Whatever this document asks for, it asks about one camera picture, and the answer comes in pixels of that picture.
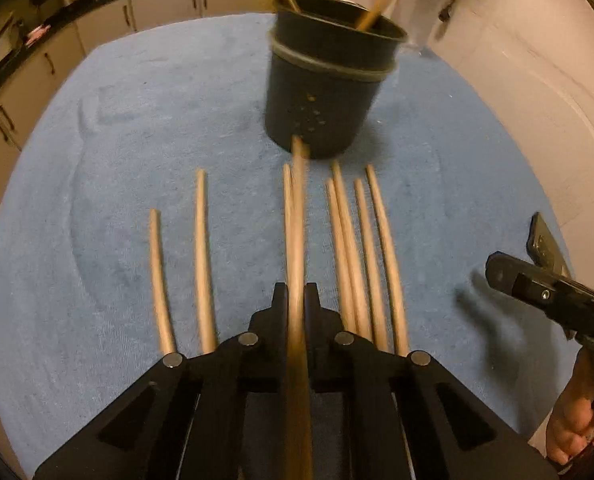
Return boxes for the black smartphone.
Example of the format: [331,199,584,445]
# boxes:
[527,212,572,279]

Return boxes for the beige kitchen cabinets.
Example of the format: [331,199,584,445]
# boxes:
[0,0,283,261]

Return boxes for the clear plastic pitcher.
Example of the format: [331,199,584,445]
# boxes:
[402,0,437,56]

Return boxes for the person's right hand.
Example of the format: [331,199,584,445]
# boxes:
[547,347,594,464]

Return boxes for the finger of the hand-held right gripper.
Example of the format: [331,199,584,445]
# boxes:
[486,252,566,312]

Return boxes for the black chopstick holder cup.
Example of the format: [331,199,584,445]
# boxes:
[263,0,408,158]

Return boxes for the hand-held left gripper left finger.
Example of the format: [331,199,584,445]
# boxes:
[33,282,291,480]

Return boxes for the blue towel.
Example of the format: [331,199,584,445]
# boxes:
[0,12,578,480]

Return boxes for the row of wooden chopsticks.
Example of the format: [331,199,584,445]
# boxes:
[148,160,411,358]

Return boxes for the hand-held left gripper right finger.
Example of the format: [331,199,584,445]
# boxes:
[304,282,560,480]

